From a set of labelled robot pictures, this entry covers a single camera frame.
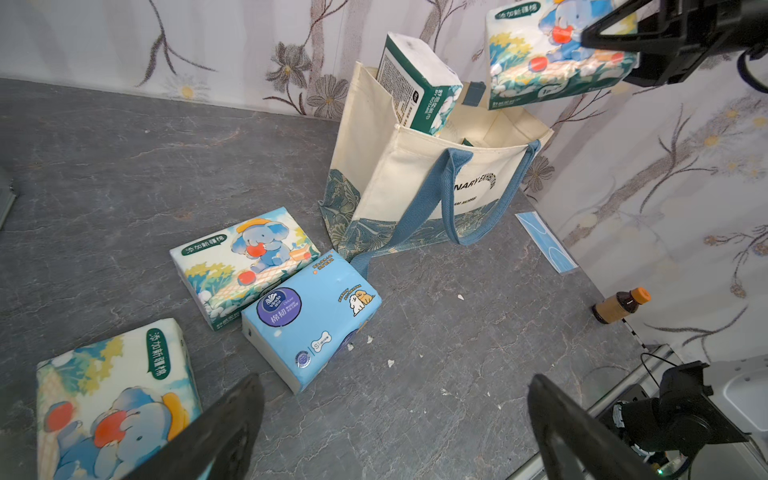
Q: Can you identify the elephant tissue pack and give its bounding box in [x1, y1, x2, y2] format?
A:
[36, 318, 202, 479]
[485, 0, 638, 110]
[170, 207, 320, 331]

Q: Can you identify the blue face mask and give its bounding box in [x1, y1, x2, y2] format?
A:
[516, 211, 578, 274]

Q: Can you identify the cream canvas tote bag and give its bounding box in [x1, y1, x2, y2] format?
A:
[320, 64, 553, 272]

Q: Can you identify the blue tissue pack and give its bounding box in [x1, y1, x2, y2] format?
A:
[241, 250, 382, 394]

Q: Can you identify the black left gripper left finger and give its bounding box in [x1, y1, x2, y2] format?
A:
[127, 373, 265, 480]

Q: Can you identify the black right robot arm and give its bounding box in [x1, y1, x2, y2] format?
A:
[582, 1, 767, 456]

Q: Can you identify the green barcode tissue pack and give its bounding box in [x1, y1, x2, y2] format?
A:
[377, 32, 463, 136]

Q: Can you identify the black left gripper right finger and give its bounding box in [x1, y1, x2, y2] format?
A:
[527, 374, 658, 480]

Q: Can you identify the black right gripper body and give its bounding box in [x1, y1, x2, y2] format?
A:
[625, 1, 767, 87]

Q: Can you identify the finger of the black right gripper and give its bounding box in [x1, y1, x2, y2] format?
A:
[581, 0, 666, 53]

